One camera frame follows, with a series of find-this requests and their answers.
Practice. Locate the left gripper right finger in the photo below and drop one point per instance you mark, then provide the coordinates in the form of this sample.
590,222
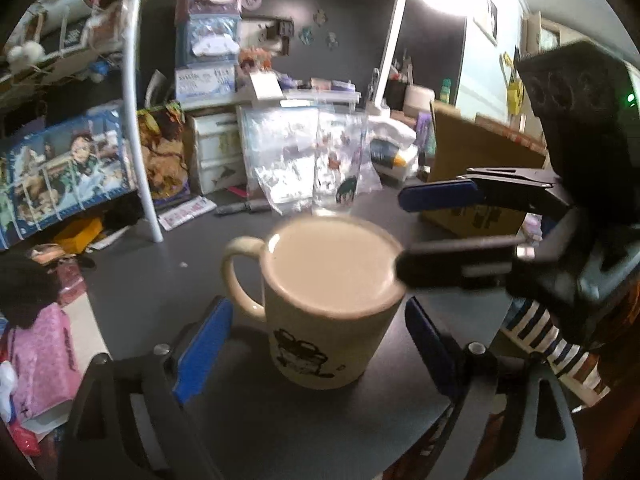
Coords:
506,418

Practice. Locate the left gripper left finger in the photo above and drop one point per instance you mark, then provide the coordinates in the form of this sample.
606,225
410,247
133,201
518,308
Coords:
129,421

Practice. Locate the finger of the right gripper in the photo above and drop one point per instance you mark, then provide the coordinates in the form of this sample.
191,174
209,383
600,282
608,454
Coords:
469,263
521,189

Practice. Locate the cream cartoon mug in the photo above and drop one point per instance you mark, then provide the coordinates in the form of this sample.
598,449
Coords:
326,289

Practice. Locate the yellow pikachu figure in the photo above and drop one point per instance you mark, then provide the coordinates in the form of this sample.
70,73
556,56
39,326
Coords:
515,91

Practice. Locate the green bottle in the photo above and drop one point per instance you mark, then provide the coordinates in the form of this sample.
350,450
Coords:
445,91

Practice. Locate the pink tissue box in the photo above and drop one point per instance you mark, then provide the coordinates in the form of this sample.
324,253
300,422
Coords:
44,359

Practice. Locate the white desk lamp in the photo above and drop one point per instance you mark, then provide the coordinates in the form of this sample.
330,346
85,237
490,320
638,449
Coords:
375,104

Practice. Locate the clear printed drinking glass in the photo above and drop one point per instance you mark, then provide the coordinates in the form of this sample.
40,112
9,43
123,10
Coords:
337,161

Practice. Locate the yellow box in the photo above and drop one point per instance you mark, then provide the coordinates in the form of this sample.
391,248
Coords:
79,234

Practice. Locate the clear plastic sticker bag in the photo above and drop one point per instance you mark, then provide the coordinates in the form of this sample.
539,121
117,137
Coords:
278,147

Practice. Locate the black pen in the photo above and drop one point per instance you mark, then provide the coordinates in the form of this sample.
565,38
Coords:
250,206

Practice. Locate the pink white paper leaflet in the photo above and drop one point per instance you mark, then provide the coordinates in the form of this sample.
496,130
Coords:
186,212

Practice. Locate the blue anime poster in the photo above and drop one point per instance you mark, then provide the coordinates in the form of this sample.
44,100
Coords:
56,172

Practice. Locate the white mini drawer cabinet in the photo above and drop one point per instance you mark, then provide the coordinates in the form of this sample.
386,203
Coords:
217,156

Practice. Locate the brown anime poster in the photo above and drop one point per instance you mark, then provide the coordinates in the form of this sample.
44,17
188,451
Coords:
161,131

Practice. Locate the blue character display box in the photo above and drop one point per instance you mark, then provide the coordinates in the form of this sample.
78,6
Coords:
207,48

